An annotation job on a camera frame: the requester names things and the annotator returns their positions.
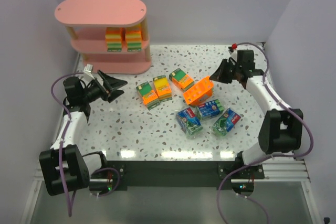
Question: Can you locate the orange sponge pack barcode sticker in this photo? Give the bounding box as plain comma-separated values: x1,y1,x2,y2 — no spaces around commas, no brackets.
125,24,142,51

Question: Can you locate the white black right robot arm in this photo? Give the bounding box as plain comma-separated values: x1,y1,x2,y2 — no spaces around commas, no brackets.
210,46,303,178

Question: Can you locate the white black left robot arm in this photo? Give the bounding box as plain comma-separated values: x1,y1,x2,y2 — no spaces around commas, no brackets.
39,70,127,196

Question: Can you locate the pink three tier shelf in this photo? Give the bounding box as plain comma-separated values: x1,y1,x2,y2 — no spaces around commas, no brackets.
55,0,152,74

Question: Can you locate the orange back sponge box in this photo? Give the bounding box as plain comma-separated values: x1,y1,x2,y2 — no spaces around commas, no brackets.
183,76,214,106

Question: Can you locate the green top sponge box left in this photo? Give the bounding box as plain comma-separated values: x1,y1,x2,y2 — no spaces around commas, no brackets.
136,82,160,110

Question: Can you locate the green sponge box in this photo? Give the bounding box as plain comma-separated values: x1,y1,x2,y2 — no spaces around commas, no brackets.
169,68,195,92
136,82,160,110

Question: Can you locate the blue Vileda pack middle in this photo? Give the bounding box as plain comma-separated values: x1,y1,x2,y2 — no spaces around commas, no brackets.
196,99,224,121

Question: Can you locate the blue vileda pack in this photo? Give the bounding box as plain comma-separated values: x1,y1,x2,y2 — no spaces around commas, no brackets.
196,99,224,121
212,108,241,136
176,108,203,138

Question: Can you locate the green top sponge box right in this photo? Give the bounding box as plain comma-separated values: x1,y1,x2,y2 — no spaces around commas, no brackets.
169,68,195,92

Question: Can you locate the blue Vileda pack right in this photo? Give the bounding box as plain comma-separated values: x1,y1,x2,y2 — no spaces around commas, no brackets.
212,108,241,136

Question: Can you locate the yellow top sponge box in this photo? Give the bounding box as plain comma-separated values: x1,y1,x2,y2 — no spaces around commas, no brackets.
153,75,172,102

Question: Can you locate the blue Vileda pack left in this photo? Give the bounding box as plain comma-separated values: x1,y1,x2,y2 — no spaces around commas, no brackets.
176,108,203,138

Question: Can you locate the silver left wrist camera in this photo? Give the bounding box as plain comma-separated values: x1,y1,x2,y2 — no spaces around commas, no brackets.
83,64,94,82

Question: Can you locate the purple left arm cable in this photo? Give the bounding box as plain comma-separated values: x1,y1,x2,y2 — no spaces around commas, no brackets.
51,73,121,217

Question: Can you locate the aluminium frame rail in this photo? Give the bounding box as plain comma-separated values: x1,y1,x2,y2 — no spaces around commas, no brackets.
262,160,310,182

